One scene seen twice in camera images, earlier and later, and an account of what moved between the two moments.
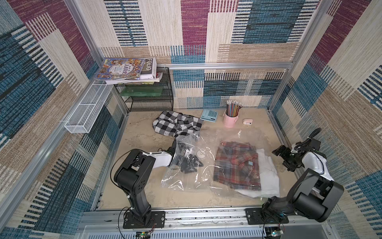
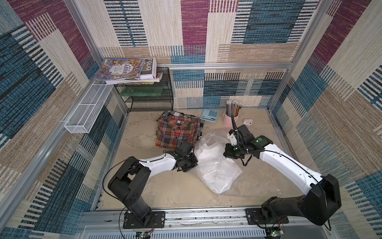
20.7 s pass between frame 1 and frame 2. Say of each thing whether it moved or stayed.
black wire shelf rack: stayed
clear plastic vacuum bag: moved
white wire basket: stayed
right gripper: moved
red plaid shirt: moved
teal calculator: stayed
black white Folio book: stayed
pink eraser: stayed
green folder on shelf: stayed
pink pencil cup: stayed
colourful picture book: stayed
